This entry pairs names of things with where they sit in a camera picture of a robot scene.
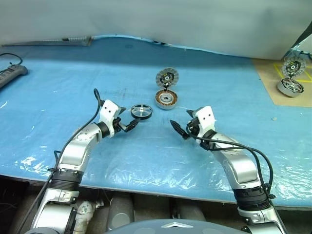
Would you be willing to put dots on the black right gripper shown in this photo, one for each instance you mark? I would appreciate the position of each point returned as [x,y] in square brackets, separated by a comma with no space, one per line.
[193,128]

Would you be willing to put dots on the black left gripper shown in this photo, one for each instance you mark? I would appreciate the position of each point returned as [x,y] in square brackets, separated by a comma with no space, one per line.
[118,123]

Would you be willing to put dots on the black-rimmed silver spoked rotor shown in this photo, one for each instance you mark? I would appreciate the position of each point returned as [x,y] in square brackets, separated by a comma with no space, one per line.
[141,110]

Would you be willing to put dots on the motor stator base copper windings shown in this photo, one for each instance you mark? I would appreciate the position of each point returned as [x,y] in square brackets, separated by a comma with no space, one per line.
[167,105]

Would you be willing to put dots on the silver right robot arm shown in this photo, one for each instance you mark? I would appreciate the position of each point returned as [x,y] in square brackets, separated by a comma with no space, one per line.
[241,168]

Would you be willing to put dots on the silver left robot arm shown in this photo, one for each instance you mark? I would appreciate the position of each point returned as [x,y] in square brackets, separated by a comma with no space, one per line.
[73,151]

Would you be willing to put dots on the silver motor base with rotor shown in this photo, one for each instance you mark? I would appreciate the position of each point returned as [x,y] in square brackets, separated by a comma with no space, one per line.
[290,87]

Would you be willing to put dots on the blue plastic table sheet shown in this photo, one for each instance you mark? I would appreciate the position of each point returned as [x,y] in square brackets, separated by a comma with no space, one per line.
[73,80]

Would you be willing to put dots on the brown cardboard sheet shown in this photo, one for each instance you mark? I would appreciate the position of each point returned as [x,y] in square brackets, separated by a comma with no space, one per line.
[268,80]

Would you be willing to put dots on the dark grey rounded housing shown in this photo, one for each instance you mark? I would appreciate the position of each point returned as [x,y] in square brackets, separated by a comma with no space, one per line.
[189,214]
[119,214]

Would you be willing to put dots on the white wrapped bundle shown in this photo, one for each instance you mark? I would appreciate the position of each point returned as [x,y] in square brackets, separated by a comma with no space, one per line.
[84,213]

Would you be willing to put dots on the grey robot torso with chevron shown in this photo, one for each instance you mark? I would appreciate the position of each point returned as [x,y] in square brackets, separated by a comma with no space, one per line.
[146,229]

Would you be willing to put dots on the dark grey power strip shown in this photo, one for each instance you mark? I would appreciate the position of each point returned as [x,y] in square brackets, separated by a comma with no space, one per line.
[12,73]

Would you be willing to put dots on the black slanted pole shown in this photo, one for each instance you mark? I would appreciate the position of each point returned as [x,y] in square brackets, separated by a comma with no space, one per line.
[306,31]

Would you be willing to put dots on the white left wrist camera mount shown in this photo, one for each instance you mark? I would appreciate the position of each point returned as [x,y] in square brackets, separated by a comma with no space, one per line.
[108,109]

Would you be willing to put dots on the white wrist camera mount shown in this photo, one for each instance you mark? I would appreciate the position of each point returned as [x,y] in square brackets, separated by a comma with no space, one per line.
[108,109]
[206,117]

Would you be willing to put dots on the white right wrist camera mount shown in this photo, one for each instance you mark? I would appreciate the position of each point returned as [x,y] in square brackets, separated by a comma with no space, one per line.
[206,117]

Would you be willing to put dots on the long grey metal rail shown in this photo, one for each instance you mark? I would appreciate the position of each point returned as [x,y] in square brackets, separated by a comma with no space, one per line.
[48,42]

